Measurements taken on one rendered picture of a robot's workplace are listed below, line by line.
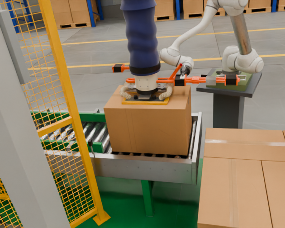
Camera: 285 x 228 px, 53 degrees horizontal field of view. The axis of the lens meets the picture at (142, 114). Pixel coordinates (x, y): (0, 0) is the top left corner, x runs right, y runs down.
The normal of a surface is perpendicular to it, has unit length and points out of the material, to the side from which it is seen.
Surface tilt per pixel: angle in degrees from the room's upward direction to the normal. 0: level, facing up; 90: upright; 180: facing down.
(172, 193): 0
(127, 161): 90
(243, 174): 0
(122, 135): 90
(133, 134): 90
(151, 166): 90
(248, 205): 0
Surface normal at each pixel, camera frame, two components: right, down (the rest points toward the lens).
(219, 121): -0.48, 0.48
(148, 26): 0.55, 0.17
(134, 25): -0.35, 0.26
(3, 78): 0.97, 0.02
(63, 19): -0.15, 0.51
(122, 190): -0.11, -0.86
